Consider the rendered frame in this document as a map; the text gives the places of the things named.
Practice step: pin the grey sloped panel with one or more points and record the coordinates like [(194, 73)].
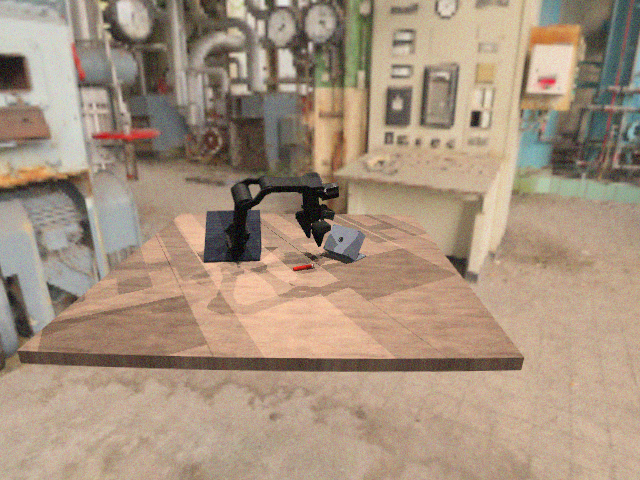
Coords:
[(345, 243)]

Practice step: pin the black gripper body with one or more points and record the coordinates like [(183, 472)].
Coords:
[(311, 214)]

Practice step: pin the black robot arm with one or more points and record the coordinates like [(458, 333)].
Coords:
[(310, 185)]

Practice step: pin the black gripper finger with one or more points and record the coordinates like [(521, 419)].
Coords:
[(318, 238), (306, 226)]

